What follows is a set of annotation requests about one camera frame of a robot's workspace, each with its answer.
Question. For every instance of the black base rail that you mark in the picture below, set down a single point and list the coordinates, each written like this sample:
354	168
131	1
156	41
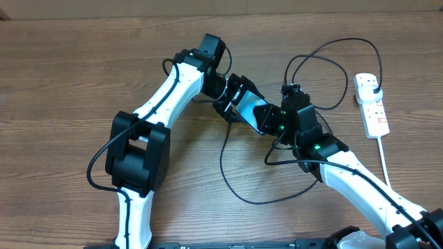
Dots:
310	243

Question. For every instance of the white power strip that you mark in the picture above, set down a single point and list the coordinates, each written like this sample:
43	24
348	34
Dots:
373	115

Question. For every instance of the blue Galaxy smartphone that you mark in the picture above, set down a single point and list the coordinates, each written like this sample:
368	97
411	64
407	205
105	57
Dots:
245	109

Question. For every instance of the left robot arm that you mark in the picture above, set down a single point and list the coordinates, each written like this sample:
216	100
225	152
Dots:
138	156

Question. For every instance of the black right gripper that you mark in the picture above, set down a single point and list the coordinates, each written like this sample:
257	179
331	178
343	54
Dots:
266	113

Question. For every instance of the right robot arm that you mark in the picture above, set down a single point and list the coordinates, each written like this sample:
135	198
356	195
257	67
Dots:
400	223

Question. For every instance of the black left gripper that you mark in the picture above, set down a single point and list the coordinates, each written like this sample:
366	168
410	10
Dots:
240	86

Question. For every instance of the white charger plug adapter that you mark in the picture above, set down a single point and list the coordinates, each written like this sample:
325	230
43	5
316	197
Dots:
367	94

